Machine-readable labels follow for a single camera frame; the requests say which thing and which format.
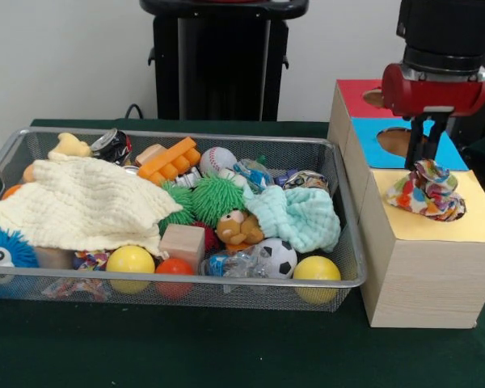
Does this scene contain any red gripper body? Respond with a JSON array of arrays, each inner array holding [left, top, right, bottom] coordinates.
[[382, 62, 485, 119]]

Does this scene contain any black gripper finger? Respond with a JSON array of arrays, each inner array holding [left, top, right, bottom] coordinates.
[[403, 116, 426, 171], [423, 115, 449, 163]]

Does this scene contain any colourful polka-dot cloth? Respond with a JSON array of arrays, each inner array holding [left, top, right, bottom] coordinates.
[[386, 158, 466, 222]]

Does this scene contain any cream waffle cloth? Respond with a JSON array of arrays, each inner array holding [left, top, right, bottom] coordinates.
[[0, 155, 183, 256]]

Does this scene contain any wooden box with three holes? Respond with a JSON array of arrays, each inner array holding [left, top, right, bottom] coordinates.
[[327, 78, 485, 329]]

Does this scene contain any shallow mesh bin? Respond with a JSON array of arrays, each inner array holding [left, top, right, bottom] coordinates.
[[0, 126, 368, 313]]

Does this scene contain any mint waffle cloth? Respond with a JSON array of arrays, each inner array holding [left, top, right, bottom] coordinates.
[[242, 184, 342, 254]]

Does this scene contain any yellow ball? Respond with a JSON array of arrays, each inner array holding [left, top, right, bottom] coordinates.
[[105, 245, 156, 295], [293, 255, 343, 305]]

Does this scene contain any small soccer ball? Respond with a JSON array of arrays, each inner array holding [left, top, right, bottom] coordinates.
[[255, 237, 298, 280]]

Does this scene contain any green spiky toy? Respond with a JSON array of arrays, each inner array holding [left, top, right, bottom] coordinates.
[[158, 171, 247, 238]]

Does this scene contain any orange plastic building block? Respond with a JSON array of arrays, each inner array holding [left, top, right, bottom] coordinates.
[[136, 136, 202, 187]]

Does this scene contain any wooden cube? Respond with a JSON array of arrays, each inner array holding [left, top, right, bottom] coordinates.
[[159, 223, 206, 271]]

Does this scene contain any orange ball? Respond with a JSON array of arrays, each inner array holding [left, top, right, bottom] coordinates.
[[154, 257, 196, 299]]

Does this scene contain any blue spiky toy with eyes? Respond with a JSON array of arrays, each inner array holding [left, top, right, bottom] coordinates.
[[0, 221, 40, 298]]

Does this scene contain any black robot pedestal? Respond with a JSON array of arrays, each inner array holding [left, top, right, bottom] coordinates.
[[139, 0, 310, 122]]

